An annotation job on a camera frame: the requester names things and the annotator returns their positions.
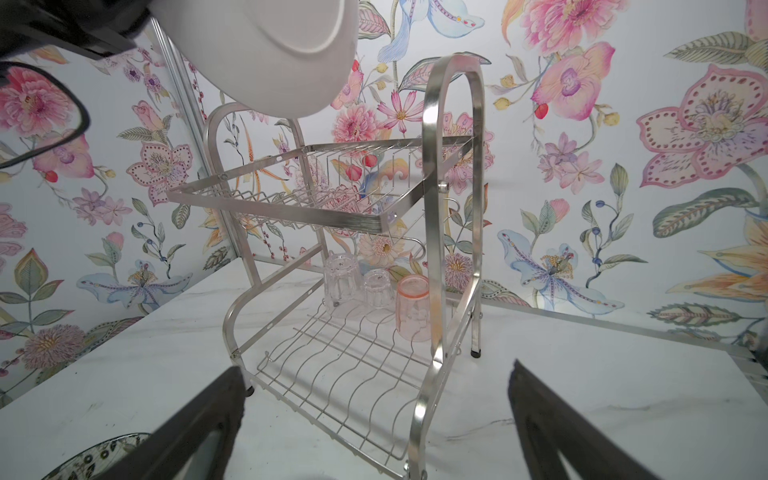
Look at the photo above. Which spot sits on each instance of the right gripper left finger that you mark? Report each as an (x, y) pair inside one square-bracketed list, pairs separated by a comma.
[(195, 443)]

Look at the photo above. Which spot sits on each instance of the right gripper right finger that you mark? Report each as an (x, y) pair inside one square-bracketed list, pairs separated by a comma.
[(552, 433)]

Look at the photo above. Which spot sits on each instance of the clear glass middle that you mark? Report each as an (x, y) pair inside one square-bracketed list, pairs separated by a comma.
[(378, 291)]

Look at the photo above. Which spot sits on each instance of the patterned plate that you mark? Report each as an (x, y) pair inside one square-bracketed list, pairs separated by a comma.
[(281, 58)]

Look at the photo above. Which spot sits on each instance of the red patterned bowl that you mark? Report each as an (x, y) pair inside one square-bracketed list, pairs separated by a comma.
[(93, 461)]

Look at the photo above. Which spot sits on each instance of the chrome two-tier dish rack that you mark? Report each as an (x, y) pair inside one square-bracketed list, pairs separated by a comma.
[(365, 267)]

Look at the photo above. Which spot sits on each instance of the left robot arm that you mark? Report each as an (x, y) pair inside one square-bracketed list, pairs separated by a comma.
[(93, 29)]

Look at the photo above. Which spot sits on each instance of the pink tinted glass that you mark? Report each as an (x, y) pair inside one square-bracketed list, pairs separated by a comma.
[(412, 310)]

